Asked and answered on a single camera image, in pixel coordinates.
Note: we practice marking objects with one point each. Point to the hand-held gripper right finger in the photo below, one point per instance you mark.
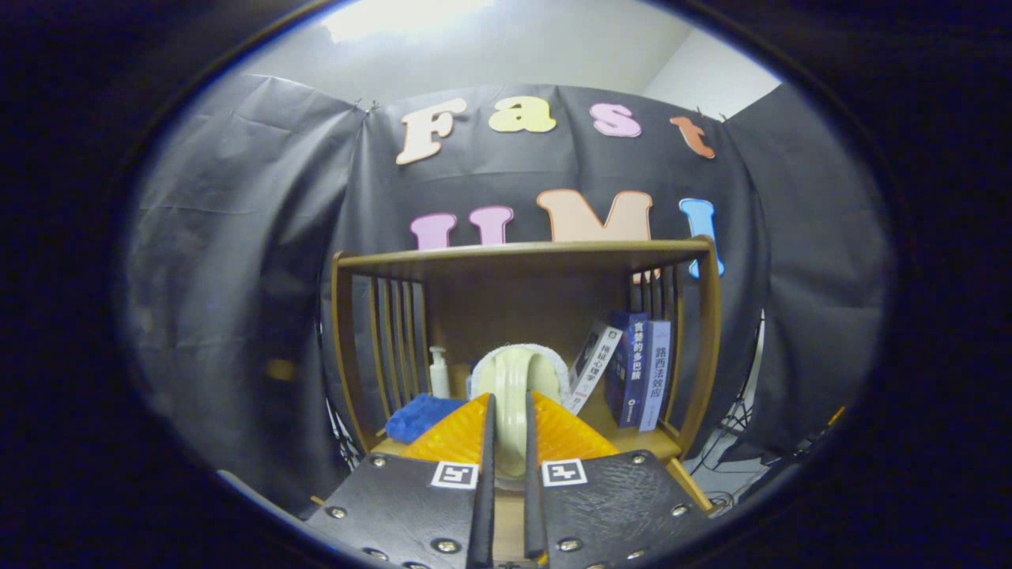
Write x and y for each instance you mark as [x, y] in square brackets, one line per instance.
[534, 506]

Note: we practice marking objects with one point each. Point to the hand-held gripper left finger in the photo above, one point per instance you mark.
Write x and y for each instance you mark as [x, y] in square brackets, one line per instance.
[484, 506]

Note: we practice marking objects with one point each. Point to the wooden cabinet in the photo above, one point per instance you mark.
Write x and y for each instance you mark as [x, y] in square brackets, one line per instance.
[514, 300]

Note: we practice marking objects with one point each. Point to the blue rolled towel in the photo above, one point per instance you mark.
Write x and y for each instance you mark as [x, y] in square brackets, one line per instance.
[419, 415]

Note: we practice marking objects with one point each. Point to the white pump bottle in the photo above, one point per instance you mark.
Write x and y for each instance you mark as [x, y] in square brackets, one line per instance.
[439, 379]

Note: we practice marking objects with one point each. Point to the white book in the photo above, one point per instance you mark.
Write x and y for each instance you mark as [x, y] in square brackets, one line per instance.
[597, 371]

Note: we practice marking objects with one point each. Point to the dark blue book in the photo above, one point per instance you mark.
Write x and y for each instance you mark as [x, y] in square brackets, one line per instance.
[628, 371]

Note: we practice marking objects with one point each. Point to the light purple book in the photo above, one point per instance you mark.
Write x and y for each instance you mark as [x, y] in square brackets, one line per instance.
[656, 379]

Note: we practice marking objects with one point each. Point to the black backdrop stand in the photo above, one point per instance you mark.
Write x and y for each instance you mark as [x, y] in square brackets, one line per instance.
[735, 415]

